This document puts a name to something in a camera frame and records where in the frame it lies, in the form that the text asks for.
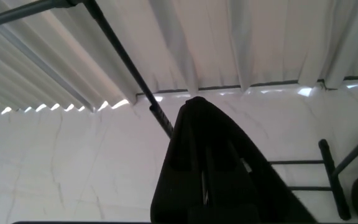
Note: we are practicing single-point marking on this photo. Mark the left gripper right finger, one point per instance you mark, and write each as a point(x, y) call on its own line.
point(228, 193)

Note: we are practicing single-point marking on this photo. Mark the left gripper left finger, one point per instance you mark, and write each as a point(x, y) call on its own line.
point(182, 174)

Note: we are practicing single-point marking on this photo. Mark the black sleeveless shirt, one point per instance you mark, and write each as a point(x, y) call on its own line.
point(275, 193)

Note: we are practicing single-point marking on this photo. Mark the black clothes rack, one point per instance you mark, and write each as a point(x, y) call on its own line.
point(120, 49)

